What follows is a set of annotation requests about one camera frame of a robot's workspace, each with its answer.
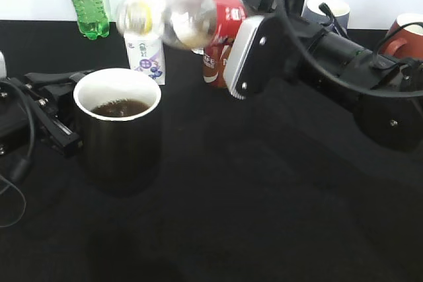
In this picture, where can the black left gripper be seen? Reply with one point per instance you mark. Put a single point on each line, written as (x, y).
(51, 96)

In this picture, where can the grey mug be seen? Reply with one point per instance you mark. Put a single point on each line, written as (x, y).
(332, 14)

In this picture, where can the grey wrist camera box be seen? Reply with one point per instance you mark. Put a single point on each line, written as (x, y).
(256, 55)

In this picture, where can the green sprite bottle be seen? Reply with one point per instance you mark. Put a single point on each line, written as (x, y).
(87, 1)

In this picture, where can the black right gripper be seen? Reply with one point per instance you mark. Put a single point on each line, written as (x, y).
(306, 32)

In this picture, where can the white paper cup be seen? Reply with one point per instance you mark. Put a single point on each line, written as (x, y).
(134, 16)

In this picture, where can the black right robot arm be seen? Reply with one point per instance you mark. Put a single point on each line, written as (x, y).
(383, 93)

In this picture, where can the brown Nescafe coffee bottle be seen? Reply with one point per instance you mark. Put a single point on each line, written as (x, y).
(214, 63)

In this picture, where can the red-brown mug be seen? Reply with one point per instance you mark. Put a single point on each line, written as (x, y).
(408, 41)

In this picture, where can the cola bottle red label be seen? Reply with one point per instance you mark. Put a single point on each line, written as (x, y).
(195, 24)

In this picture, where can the black mug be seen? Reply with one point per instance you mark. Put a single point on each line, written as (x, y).
(118, 114)

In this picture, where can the white blueberry milk carton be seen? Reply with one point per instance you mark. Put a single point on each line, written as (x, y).
(145, 54)

